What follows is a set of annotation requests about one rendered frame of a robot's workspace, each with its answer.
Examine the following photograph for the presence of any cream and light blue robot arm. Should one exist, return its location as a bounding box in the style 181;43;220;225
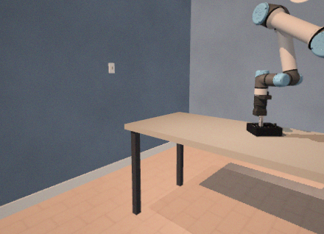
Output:
252;3;324;88

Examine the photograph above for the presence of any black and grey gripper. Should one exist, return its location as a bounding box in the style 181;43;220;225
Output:
253;88;272;127

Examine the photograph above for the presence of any black lighting desk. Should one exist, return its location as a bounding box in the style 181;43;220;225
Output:
247;123;283;137

